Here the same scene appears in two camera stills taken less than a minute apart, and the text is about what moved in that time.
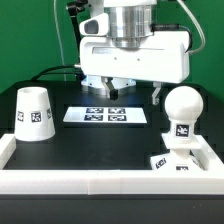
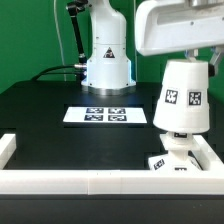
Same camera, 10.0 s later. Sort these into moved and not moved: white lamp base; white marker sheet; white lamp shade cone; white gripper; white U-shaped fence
Moved: white gripper; white lamp shade cone
Not moved: white lamp base; white marker sheet; white U-shaped fence
